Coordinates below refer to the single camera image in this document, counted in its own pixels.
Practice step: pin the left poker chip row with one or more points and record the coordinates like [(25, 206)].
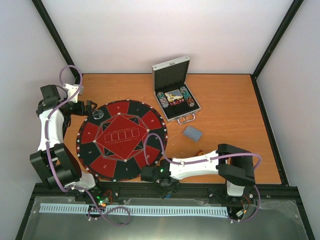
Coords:
[(162, 99)]

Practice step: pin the right poker chip row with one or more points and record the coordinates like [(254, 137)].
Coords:
[(187, 96)]

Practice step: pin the boxed card deck in case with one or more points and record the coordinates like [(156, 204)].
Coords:
[(173, 95)]

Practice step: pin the aluminium poker chip case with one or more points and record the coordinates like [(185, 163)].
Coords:
[(171, 75)]

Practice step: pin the poker chip row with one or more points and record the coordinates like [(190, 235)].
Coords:
[(187, 96), (162, 99)]

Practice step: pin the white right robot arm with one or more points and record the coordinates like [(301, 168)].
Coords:
[(232, 163)]

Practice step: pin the red dice row in case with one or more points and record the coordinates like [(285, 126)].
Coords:
[(176, 102)]

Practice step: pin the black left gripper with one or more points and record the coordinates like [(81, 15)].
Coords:
[(87, 113)]

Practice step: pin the clear dealer button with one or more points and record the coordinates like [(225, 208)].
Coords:
[(98, 114)]

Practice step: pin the round red black poker mat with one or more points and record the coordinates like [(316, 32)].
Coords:
[(130, 136)]

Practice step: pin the grey card deck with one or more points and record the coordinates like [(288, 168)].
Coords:
[(192, 133)]

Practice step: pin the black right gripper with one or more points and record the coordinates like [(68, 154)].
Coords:
[(164, 193)]

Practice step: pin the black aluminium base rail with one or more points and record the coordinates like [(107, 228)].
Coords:
[(198, 191)]

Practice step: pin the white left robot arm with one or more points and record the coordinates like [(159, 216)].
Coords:
[(53, 162)]

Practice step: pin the light blue cable duct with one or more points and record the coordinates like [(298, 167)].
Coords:
[(136, 210)]

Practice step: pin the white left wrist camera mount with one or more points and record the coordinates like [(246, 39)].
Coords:
[(73, 92)]

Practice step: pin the red black triangular button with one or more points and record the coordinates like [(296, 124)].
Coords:
[(200, 153)]

